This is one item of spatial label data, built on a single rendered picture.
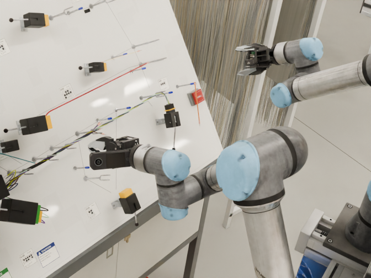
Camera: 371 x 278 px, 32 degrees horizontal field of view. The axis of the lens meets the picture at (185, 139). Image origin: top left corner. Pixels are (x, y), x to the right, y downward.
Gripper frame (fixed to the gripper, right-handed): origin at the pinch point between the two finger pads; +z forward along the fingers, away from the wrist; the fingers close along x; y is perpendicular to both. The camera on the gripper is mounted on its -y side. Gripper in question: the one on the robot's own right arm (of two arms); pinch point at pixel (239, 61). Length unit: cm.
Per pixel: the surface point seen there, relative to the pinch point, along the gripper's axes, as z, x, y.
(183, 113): 33.5, 16.7, -1.2
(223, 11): 51, -30, -47
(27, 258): 31, 60, 74
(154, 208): 32, 52, 19
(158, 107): 33.4, 13.9, 11.7
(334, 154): 90, 48, -186
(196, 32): 76, -24, -53
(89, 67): 27, -1, 47
